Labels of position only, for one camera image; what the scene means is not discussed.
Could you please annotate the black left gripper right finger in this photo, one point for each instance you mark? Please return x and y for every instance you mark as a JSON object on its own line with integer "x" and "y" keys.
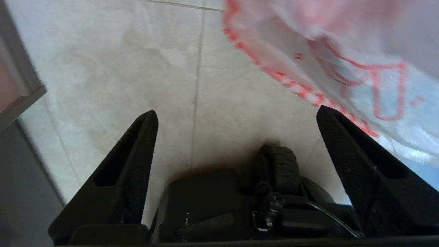
{"x": 384, "y": 199}

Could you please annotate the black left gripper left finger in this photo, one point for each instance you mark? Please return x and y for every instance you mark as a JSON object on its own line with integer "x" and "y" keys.
{"x": 116, "y": 199}

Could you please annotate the white pink-edged bag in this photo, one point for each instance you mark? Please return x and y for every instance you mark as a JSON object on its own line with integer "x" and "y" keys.
{"x": 325, "y": 51}

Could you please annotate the robot base chassis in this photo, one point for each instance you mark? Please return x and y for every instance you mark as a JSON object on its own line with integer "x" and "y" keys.
{"x": 223, "y": 206}

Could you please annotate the grey wall baseboard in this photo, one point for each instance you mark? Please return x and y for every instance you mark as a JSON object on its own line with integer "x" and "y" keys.
{"x": 29, "y": 68}

